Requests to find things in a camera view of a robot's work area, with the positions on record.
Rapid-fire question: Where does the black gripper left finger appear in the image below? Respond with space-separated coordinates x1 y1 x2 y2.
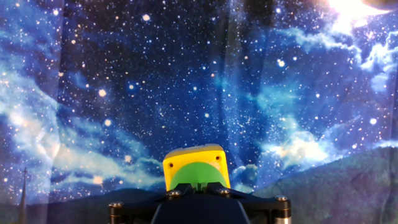
108 182 200 224

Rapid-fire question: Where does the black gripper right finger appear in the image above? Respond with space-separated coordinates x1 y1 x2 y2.
198 182 292 224

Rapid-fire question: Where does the yellow box green push button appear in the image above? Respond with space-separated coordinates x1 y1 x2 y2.
162 142 231 192

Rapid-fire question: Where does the starry night sky cloth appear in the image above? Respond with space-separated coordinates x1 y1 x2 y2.
0 0 398 224

